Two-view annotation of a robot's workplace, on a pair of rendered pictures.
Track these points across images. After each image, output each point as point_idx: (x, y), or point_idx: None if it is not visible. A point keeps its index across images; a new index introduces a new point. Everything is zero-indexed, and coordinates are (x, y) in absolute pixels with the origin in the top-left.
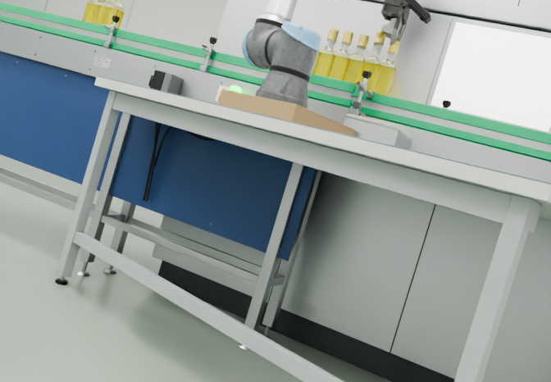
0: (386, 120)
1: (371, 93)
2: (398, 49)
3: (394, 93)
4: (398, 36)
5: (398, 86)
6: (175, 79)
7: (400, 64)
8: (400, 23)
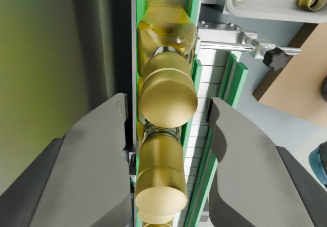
0: None
1: (203, 42)
2: (174, 62)
3: (63, 12)
4: (121, 140)
5: (52, 11)
6: (204, 207)
7: (4, 50)
8: (270, 195)
